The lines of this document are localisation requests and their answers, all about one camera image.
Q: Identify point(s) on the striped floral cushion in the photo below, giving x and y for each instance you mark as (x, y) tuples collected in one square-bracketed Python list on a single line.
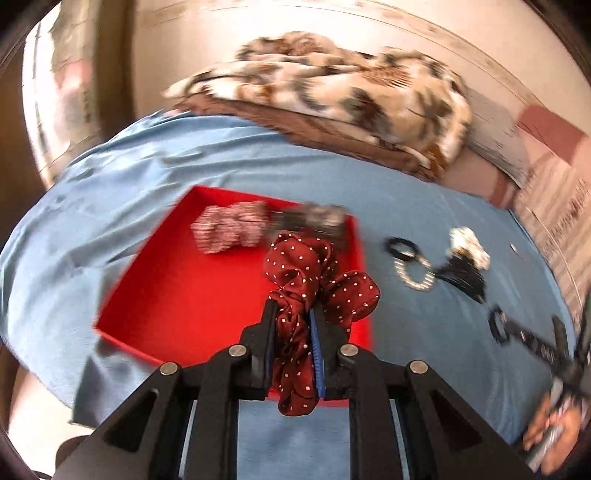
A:
[(554, 209)]

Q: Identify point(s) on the black scrunchie with rhinestone ball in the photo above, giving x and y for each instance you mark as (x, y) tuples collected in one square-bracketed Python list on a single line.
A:
[(496, 321)]

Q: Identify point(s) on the pink bolster pillow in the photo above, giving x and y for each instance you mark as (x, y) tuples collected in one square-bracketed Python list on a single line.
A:
[(472, 174)]

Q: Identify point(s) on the leaf print blanket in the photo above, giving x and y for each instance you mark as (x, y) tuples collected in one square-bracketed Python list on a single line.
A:
[(400, 99)]

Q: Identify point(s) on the red plaid scrunchie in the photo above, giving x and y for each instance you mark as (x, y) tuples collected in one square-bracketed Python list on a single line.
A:
[(241, 224)]

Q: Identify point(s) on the red open box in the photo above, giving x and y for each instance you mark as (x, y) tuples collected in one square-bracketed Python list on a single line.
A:
[(175, 303)]

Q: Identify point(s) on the grey patterned scrunchie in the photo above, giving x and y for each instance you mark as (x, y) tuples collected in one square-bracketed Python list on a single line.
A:
[(327, 222)]

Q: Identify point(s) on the light blue bed sheet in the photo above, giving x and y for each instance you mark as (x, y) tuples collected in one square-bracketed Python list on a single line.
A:
[(68, 253)]

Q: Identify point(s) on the person's right hand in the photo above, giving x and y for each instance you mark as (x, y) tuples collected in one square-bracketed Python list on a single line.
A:
[(570, 421)]

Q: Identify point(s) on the white cherry print scrunchie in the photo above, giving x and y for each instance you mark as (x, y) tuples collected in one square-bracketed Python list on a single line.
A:
[(463, 241)]

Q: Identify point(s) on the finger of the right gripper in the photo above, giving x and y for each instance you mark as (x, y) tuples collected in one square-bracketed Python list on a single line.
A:
[(561, 341), (548, 353)]

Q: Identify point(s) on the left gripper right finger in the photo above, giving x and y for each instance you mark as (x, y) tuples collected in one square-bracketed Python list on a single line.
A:
[(405, 421)]

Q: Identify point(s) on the grey blue pillow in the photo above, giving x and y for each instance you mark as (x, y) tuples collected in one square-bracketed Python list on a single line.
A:
[(494, 136)]

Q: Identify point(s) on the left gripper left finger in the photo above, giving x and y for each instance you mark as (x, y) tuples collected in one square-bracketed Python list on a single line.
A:
[(181, 422)]

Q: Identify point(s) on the red polka dot scrunchie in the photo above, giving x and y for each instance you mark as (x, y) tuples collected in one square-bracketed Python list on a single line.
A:
[(305, 272)]

